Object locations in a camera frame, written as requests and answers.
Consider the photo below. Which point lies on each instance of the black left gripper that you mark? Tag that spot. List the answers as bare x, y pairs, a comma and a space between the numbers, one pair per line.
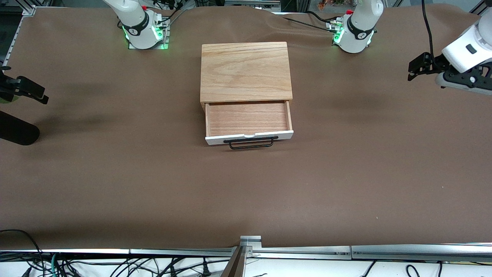
433, 65

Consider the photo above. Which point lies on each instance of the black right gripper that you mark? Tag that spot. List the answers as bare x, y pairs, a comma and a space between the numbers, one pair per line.
11, 85

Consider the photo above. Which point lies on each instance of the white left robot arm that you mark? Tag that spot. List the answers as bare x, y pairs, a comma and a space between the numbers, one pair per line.
359, 27

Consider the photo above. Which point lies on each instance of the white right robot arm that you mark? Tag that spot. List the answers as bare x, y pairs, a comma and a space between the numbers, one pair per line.
134, 23

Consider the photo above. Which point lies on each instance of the wooden drawer cabinet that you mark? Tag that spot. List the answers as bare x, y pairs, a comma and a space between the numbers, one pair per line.
246, 69

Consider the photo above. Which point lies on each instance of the green leaf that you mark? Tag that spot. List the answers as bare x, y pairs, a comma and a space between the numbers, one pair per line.
7, 100

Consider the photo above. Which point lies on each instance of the black cylinder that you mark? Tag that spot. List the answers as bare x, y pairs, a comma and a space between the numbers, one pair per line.
15, 130

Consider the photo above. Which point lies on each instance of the brown table cloth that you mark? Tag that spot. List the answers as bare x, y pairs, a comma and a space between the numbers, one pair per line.
246, 192

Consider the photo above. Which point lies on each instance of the aluminium camera post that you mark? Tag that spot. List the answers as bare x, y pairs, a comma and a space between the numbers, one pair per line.
246, 246

